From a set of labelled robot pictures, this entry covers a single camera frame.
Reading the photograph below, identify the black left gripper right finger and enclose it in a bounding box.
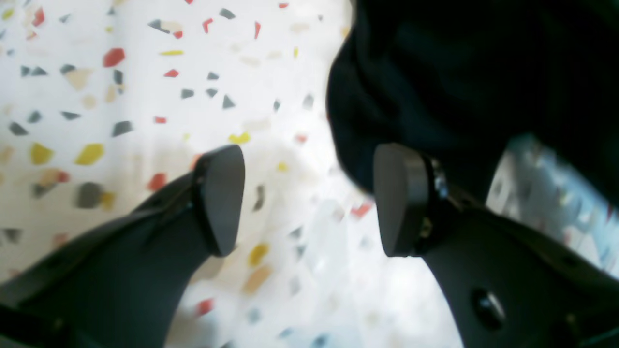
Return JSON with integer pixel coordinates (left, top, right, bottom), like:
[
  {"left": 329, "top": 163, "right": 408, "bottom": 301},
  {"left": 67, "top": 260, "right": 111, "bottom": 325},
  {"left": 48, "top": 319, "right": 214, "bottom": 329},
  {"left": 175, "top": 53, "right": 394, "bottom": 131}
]
[{"left": 373, "top": 144, "right": 619, "bottom": 348}]

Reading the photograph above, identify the black t-shirt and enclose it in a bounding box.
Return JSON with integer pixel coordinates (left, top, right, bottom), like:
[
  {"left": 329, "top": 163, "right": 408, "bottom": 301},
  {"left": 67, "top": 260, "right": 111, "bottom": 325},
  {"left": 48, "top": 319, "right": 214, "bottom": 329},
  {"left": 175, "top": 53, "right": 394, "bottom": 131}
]
[{"left": 326, "top": 0, "right": 619, "bottom": 205}]

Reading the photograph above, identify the terrazzo patterned tablecloth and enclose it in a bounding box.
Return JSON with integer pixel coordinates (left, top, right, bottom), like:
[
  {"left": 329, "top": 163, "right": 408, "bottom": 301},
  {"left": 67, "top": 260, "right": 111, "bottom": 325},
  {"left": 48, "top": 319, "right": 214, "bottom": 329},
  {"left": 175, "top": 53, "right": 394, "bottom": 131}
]
[{"left": 1, "top": 0, "right": 618, "bottom": 348}]

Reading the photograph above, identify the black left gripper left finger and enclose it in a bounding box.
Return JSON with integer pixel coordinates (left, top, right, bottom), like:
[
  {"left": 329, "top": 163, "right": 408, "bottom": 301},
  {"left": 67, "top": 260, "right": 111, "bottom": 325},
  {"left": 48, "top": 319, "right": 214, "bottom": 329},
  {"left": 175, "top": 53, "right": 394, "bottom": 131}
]
[{"left": 1, "top": 145, "right": 245, "bottom": 348}]

